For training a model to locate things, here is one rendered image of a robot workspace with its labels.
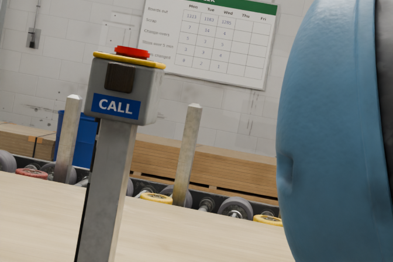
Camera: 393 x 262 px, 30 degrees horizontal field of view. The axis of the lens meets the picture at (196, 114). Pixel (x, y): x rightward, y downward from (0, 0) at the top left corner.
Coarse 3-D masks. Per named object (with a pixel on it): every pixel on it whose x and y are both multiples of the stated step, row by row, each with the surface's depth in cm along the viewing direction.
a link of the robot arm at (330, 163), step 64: (320, 0) 23; (384, 0) 22; (320, 64) 21; (384, 64) 20; (320, 128) 20; (384, 128) 19; (320, 192) 20; (384, 192) 19; (320, 256) 21; (384, 256) 19
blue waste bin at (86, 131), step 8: (80, 120) 621; (88, 120) 621; (80, 128) 622; (88, 128) 622; (96, 128) 624; (56, 136) 640; (80, 136) 623; (88, 136) 623; (56, 144) 637; (80, 144) 624; (88, 144) 624; (56, 152) 636; (80, 152) 625; (88, 152) 625; (80, 160) 625; (88, 160) 626; (88, 168) 628
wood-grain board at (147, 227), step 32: (0, 192) 154; (32, 192) 160; (64, 192) 166; (0, 224) 127; (32, 224) 131; (64, 224) 136; (128, 224) 145; (160, 224) 151; (192, 224) 157; (224, 224) 163; (256, 224) 170; (0, 256) 108; (32, 256) 111; (64, 256) 114; (128, 256) 121; (160, 256) 125; (192, 256) 129; (224, 256) 133; (256, 256) 137; (288, 256) 142
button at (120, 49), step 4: (116, 48) 80; (120, 48) 80; (124, 48) 80; (128, 48) 80; (132, 48) 80; (116, 52) 81; (120, 52) 80; (124, 52) 80; (128, 52) 80; (132, 52) 80; (136, 52) 80; (140, 52) 80; (144, 52) 80; (128, 56) 81; (132, 56) 80; (136, 56) 80; (140, 56) 80; (144, 56) 80; (148, 56) 81
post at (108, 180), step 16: (112, 128) 80; (128, 128) 80; (112, 144) 80; (128, 144) 80; (96, 160) 81; (112, 160) 80; (128, 160) 82; (96, 176) 81; (112, 176) 80; (128, 176) 83; (96, 192) 81; (112, 192) 80; (96, 208) 81; (112, 208) 81; (80, 224) 83; (96, 224) 81; (112, 224) 81; (80, 240) 83; (96, 240) 81; (112, 240) 81; (80, 256) 81; (96, 256) 81; (112, 256) 83
